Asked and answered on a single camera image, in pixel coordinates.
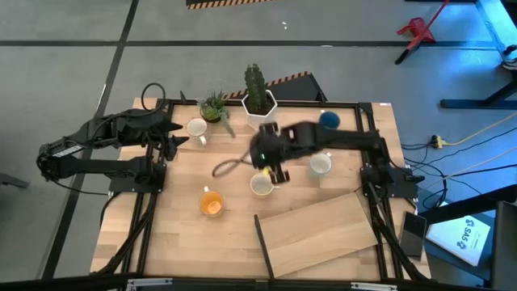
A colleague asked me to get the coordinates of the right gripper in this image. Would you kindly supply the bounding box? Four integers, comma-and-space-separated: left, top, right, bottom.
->
249, 122, 309, 185

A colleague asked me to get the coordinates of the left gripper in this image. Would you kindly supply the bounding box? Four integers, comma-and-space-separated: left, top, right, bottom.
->
116, 108, 191, 162

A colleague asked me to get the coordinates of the grey patterned mug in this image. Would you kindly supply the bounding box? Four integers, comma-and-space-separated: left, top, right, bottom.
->
186, 117, 209, 146

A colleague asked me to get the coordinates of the red white-spotted mug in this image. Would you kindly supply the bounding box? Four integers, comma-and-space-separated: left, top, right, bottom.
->
198, 185, 225, 218

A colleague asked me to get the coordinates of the orange patterned mug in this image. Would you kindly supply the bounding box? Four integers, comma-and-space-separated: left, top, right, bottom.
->
249, 171, 281, 198

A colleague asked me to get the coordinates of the succulent plant in black pot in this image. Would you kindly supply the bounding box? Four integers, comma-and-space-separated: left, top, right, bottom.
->
199, 90, 237, 140

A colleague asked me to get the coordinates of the green patterned mug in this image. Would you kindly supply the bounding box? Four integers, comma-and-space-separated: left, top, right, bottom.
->
309, 152, 334, 178

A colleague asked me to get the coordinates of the blue mug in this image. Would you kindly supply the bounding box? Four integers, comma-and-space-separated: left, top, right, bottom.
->
318, 110, 342, 131

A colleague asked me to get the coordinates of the cactus in white hexagonal pot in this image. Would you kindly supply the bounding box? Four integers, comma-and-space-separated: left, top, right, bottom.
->
241, 63, 280, 131

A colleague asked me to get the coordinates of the hazard-striped black mat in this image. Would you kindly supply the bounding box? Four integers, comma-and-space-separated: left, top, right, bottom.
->
223, 70, 329, 103
185, 0, 280, 11

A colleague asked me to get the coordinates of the black rig crossbeam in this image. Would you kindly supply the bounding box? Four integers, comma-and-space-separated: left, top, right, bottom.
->
0, 272, 498, 291

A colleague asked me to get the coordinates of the black phone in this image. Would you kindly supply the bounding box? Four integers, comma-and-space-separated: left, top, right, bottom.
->
398, 211, 428, 260

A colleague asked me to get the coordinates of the dark furniture leg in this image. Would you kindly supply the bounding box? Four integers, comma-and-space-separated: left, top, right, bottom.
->
0, 172, 31, 191

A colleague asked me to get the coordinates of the red metal stand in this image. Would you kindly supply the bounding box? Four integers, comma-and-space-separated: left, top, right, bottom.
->
394, 0, 451, 66

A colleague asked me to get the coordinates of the dark side table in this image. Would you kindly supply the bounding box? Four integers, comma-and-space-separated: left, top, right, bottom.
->
415, 183, 517, 291

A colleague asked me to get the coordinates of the white printed box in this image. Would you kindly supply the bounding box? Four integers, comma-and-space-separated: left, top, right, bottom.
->
425, 213, 492, 268

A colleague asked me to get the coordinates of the desk with black legs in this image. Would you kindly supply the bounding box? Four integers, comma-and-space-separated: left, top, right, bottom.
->
439, 0, 517, 111

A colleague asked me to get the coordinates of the black aluminium table frame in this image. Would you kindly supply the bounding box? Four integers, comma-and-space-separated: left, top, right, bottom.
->
95, 98, 431, 284

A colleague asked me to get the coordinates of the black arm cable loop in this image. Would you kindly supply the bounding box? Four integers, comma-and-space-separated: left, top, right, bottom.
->
140, 82, 168, 118
211, 154, 254, 179

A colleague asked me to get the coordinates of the silver bracket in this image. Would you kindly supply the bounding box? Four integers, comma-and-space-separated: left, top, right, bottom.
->
125, 277, 174, 291
350, 281, 399, 291

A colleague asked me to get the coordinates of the beige cable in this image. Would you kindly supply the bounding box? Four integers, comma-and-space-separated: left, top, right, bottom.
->
443, 146, 517, 179

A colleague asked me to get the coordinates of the yellow cable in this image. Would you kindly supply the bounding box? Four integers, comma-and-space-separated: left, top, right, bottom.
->
442, 112, 517, 146

